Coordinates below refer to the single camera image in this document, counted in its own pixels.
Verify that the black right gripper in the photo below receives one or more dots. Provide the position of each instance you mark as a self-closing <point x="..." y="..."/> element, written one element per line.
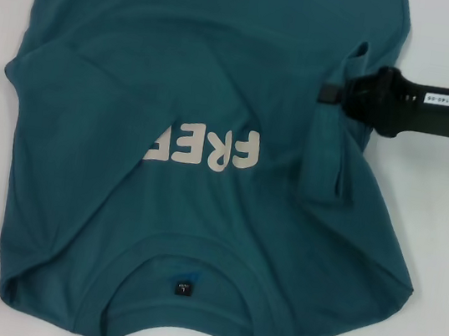
<point x="403" y="106"/>

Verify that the teal blue FREE print T-shirt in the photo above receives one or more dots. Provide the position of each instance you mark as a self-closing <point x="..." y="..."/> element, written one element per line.
<point x="181" y="64"/>

